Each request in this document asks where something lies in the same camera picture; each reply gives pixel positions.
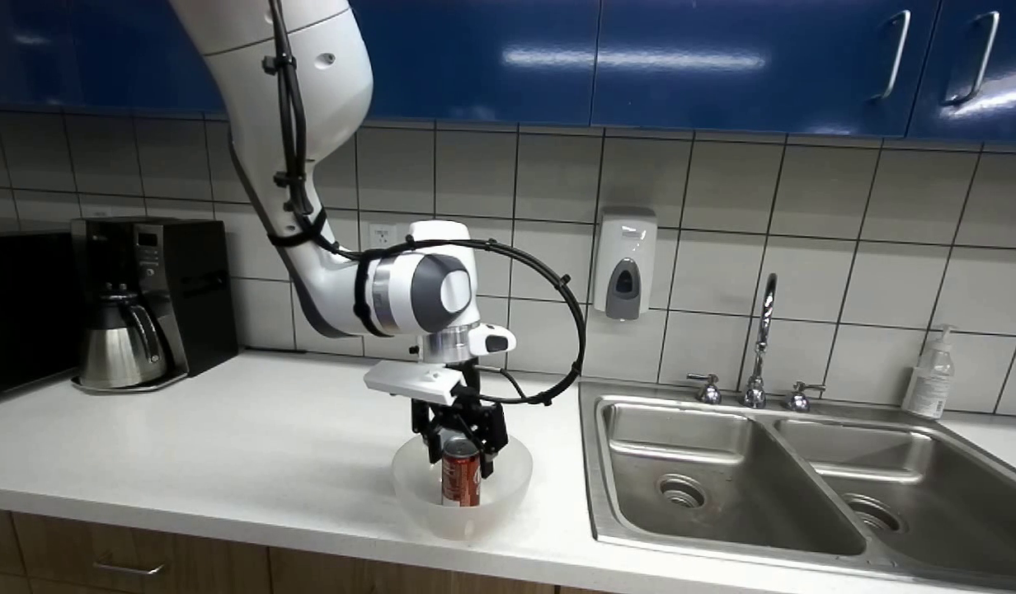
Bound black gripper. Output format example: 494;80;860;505
410;391;514;485

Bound silver drawer handle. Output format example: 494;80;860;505
86;559;169;585

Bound blue cabinet door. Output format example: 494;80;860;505
350;0;599;128
0;0;230;120
592;0;945;141
909;0;1016;148

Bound red soda can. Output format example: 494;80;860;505
439;440;489;511

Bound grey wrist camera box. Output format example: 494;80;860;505
361;359;469;407

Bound black coffee maker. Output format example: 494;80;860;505
74;214;242;389

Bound black microwave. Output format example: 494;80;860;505
0;226;86;407

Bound clear soap bottle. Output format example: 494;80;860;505
902;322;959;422

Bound steel coffee carafe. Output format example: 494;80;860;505
75;282;172;395

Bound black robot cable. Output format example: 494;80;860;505
261;0;592;408

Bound chrome faucet handle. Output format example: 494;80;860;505
784;379;827;416
687;372;726;407

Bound wooden drawer front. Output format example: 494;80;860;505
10;509;276;594
267;543;561;594

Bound white wall soap dispenser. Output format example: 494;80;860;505
592;212;659;322

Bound chrome faucet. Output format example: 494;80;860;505
739;269;781;408

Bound silver cabinet door handle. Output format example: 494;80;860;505
946;5;1007;109
881;5;917;105

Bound stainless steel double sink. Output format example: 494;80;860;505
575;379;1016;589

